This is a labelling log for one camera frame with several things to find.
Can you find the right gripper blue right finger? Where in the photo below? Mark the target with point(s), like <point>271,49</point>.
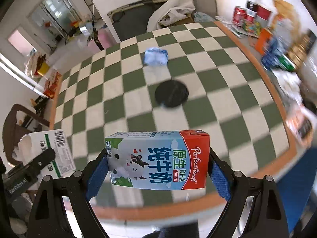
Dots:
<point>267,215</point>

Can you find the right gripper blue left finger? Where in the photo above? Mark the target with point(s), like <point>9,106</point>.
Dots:
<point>48,216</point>

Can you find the white green medicine box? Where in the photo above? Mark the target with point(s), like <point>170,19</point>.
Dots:
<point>33,144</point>

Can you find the black plastic cup lid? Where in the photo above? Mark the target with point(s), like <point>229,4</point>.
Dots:
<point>171,93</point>

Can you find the blue plastic wrapper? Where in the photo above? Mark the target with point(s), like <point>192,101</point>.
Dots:
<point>155,56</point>

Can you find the blue stool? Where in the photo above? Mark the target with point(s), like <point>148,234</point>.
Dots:
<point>295,187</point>

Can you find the dark wooden chair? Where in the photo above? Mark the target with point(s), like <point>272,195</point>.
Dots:
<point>12,132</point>

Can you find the red orange cardboard box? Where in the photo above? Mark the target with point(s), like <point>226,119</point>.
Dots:
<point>51,84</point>

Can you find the orange white snack packet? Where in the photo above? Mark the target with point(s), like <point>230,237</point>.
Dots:
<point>302,124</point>

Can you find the yellow bin with clothes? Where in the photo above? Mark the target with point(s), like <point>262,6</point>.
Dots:
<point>36,65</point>

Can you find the crumpled white tissue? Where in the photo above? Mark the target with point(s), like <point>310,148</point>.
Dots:
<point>289,84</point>

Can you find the green white checkered mat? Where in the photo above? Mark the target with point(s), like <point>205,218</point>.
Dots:
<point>230,97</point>

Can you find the green white cup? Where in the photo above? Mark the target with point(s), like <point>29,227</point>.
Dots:
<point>286,64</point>

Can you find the pink suitcase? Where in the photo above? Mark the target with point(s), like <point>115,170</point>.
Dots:
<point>100,40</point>

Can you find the black coat rack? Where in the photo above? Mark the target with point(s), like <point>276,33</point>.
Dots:
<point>63,19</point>

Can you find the golden jar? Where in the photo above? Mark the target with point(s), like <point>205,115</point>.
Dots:
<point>297,52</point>

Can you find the clear water bottle blue label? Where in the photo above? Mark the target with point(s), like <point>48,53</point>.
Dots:
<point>278,44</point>

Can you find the grey folding bed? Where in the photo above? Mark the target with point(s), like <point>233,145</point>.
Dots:
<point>132,19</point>

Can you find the red soda can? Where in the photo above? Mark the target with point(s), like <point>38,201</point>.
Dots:
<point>239,16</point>

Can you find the yellow snack bag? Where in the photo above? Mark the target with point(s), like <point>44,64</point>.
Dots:
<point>284,9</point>

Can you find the dark cola bottle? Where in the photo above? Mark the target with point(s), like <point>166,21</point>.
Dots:
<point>251,10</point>

